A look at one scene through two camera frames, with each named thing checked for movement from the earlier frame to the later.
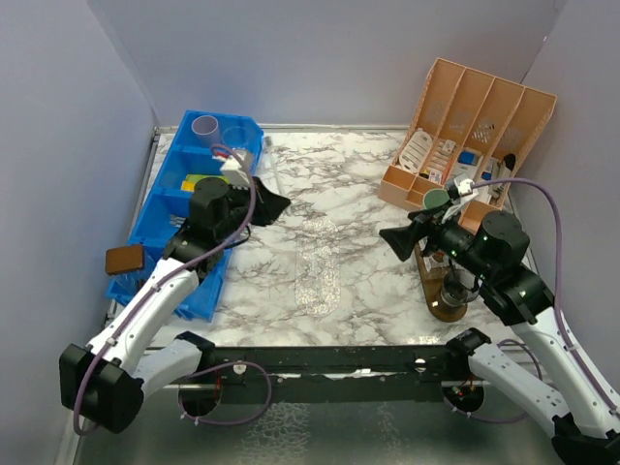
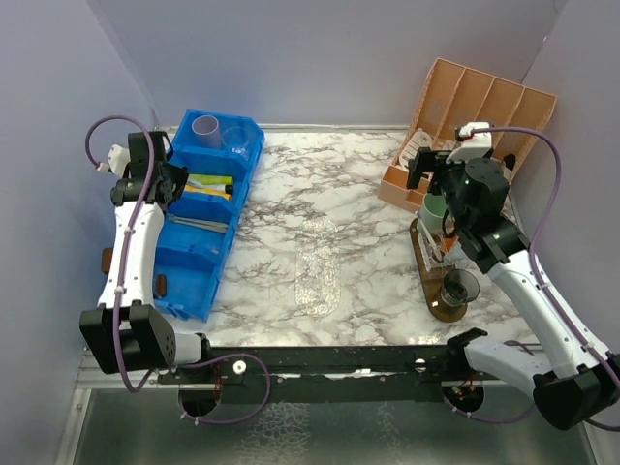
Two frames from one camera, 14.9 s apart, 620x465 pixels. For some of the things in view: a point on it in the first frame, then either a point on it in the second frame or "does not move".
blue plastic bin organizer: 192,147 does not move
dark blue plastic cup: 459,287 does not move
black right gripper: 403,239 → 428,160
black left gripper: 269,205 → 181,174
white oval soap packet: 416,150 does not move
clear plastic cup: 234,137 does not move
